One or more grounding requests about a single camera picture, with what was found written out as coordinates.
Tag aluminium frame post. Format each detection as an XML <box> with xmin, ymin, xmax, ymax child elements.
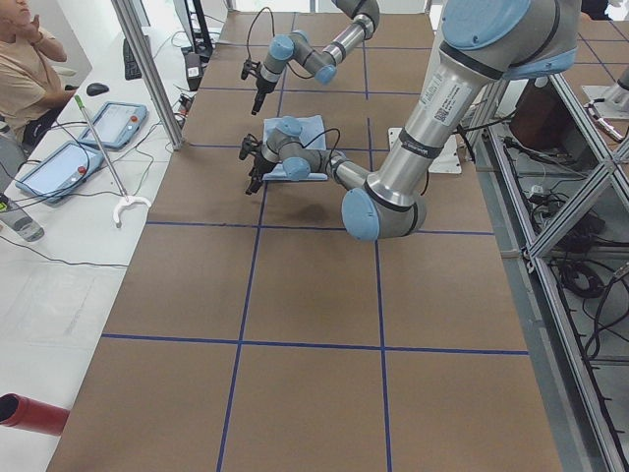
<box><xmin>111</xmin><ymin>0</ymin><xmax>184</xmax><ymax>150</ymax></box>

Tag aluminium frame rack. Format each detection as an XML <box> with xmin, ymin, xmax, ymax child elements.
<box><xmin>465</xmin><ymin>63</ymin><xmax>628</xmax><ymax>471</ymax></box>

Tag grey water bottle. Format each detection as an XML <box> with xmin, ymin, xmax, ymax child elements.
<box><xmin>1</xmin><ymin>194</ymin><xmax>45</xmax><ymax>242</ymax></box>

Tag near teach pendant tablet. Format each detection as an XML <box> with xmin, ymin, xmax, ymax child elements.
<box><xmin>16</xmin><ymin>142</ymin><xmax>103</xmax><ymax>204</ymax></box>

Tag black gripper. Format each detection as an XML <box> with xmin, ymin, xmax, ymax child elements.
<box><xmin>239</xmin><ymin>136</ymin><xmax>268</xmax><ymax>196</ymax></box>
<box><xmin>241</xmin><ymin>59</ymin><xmax>275</xmax><ymax>116</ymax></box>

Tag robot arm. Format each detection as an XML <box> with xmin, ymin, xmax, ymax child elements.
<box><xmin>241</xmin><ymin>0</ymin><xmax>380</xmax><ymax>115</ymax></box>
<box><xmin>240</xmin><ymin>0</ymin><xmax>581</xmax><ymax>241</ymax></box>

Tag light blue t-shirt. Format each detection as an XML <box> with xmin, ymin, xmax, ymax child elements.
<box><xmin>263</xmin><ymin>115</ymin><xmax>328</xmax><ymax>182</ymax></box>

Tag neighbouring robot arm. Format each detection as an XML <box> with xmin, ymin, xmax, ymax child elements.
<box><xmin>582</xmin><ymin>69</ymin><xmax>628</xmax><ymax>121</ymax></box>

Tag black keyboard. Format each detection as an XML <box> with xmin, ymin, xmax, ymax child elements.
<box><xmin>122</xmin><ymin>39</ymin><xmax>143</xmax><ymax>81</ymax></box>

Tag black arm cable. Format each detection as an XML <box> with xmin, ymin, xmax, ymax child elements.
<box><xmin>244</xmin><ymin>6</ymin><xmax>276</xmax><ymax>63</ymax></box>
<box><xmin>299</xmin><ymin>128</ymin><xmax>345</xmax><ymax>158</ymax></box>

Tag red cylinder bottle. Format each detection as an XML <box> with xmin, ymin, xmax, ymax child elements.
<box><xmin>1</xmin><ymin>393</ymin><xmax>70</xmax><ymax>437</ymax></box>

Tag far teach pendant tablet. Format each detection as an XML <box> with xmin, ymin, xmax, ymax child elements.
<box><xmin>87</xmin><ymin>101</ymin><xmax>148</xmax><ymax>150</ymax></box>

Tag seated person beige shirt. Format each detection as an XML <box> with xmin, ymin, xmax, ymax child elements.
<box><xmin>1</xmin><ymin>0</ymin><xmax>76</xmax><ymax>148</ymax></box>

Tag black box with white label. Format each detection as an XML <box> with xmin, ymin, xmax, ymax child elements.
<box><xmin>184</xmin><ymin>52</ymin><xmax>203</xmax><ymax>91</ymax></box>

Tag long reacher stick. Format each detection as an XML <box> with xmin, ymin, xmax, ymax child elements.
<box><xmin>74</xmin><ymin>94</ymin><xmax>151</xmax><ymax>229</ymax></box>

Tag tangled black floor cables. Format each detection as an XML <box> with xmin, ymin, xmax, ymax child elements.
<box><xmin>525</xmin><ymin>181</ymin><xmax>629</xmax><ymax>360</ymax></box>

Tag black computer mouse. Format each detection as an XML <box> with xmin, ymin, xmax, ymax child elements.
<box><xmin>86</xmin><ymin>83</ymin><xmax>109</xmax><ymax>96</ymax></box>

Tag teach pendant tablet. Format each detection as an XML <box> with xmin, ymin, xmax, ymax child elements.
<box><xmin>16</xmin><ymin>142</ymin><xmax>103</xmax><ymax>204</ymax></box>
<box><xmin>87</xmin><ymin>101</ymin><xmax>148</xmax><ymax>150</ymax></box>

